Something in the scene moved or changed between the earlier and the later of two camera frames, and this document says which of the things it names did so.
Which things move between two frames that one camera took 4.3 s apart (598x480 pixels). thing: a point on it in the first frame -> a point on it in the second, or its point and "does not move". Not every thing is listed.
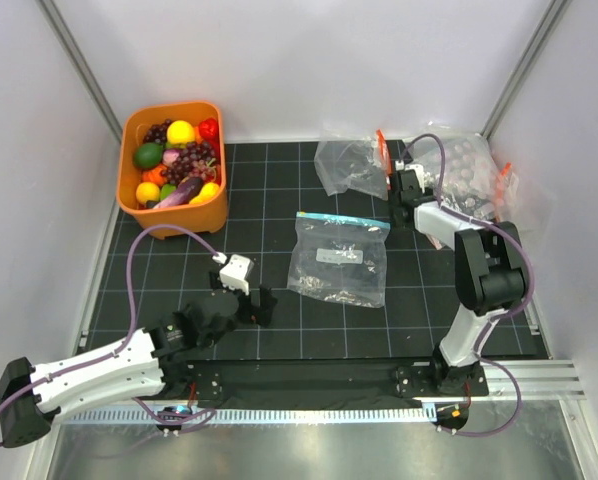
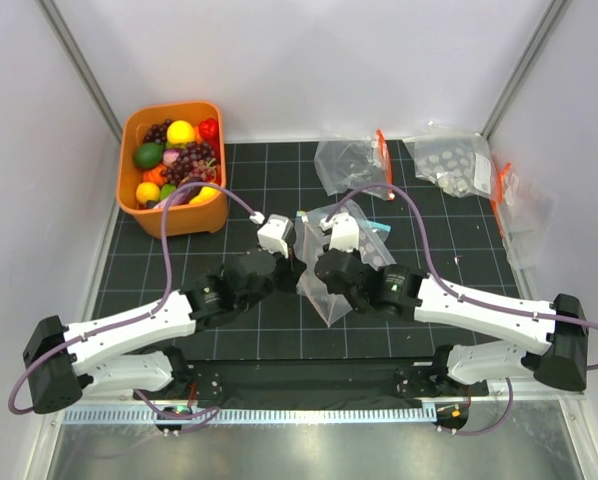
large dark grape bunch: x=196 y=159 does not move
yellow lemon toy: x=180 y=132 does not move
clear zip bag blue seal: x=464 y=175 -> x=310 y=244
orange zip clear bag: x=359 y=165 does not move
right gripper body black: x=393 y=207 -> x=356 y=304
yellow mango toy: x=208 y=191 does not move
